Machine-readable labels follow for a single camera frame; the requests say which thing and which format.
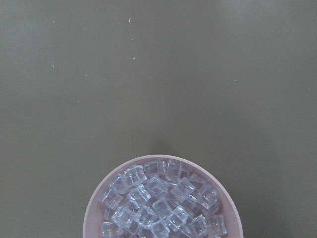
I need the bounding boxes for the pink bowl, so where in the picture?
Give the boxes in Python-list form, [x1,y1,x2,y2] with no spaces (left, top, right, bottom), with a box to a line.
[82,155,244,238]

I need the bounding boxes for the clear ice cubes pile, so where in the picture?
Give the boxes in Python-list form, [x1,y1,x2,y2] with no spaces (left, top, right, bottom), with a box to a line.
[100,159,227,238]

